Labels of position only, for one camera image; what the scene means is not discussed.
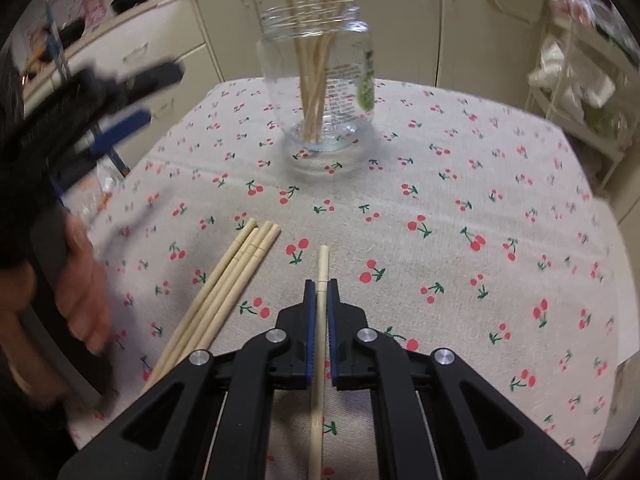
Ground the person's left hand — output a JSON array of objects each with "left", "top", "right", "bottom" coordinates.
[{"left": 0, "top": 215, "right": 114, "bottom": 357}]

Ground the cherry print tablecloth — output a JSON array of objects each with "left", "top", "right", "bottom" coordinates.
[{"left": 65, "top": 77, "right": 626, "bottom": 480}]

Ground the clear plastic snack bag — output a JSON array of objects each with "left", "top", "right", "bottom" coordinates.
[{"left": 65, "top": 160, "right": 131, "bottom": 226}]

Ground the person's left forearm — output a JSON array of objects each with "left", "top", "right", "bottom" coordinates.
[{"left": 0, "top": 322, "right": 76, "bottom": 431}]

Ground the white rolling cart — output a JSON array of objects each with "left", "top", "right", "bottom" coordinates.
[{"left": 525, "top": 0, "right": 640, "bottom": 196}]

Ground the white plastic bag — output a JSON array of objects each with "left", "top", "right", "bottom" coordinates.
[{"left": 527, "top": 35, "right": 616, "bottom": 121}]

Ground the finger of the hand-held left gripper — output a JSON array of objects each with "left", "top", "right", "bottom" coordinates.
[
  {"left": 87, "top": 110, "right": 153, "bottom": 156},
  {"left": 75, "top": 62, "right": 186, "bottom": 106}
]

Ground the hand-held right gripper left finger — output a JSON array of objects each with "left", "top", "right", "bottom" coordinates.
[{"left": 57, "top": 280, "right": 318, "bottom": 480}]

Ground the cream door base cabinet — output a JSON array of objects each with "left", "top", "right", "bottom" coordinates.
[{"left": 192, "top": 0, "right": 551, "bottom": 88}]

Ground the clear glass jar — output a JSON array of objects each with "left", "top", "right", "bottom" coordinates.
[{"left": 256, "top": 2, "right": 376, "bottom": 153}]

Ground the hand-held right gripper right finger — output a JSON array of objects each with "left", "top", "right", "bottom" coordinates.
[{"left": 325, "top": 280, "right": 586, "bottom": 480}]

